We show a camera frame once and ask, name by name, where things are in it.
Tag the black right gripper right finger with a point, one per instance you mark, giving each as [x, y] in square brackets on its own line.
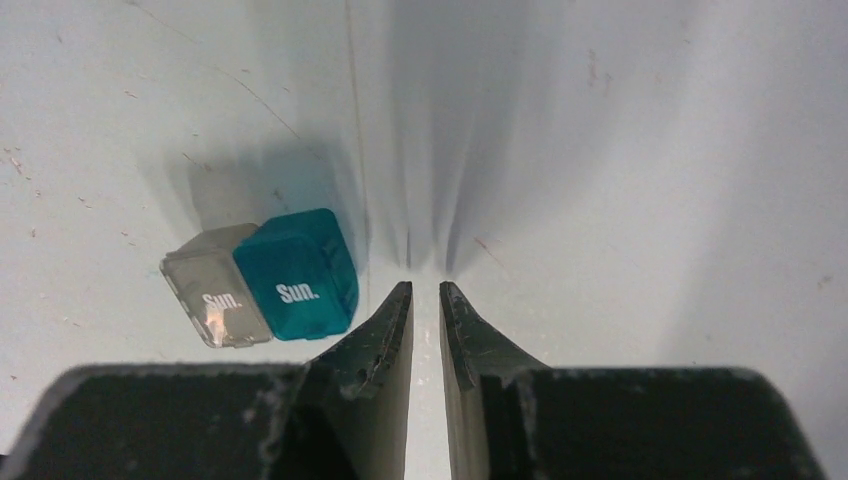
[510, 416]

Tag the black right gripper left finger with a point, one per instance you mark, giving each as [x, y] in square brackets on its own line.
[341, 415]

